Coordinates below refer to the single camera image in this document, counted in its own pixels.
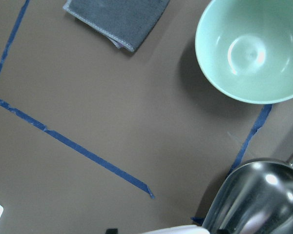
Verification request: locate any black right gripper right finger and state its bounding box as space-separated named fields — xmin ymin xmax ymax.
xmin=217 ymin=229 xmax=230 ymax=234

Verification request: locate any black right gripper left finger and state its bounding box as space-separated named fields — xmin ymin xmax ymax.
xmin=105 ymin=228 xmax=118 ymax=234

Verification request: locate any metal scoop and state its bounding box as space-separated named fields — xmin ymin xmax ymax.
xmin=202 ymin=155 xmax=293 ymax=234

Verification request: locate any mint green bowl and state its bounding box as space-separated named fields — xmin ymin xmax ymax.
xmin=195 ymin=0 xmax=293 ymax=104

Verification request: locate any grey folded cloth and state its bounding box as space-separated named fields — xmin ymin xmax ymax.
xmin=63 ymin=0 xmax=169 ymax=52

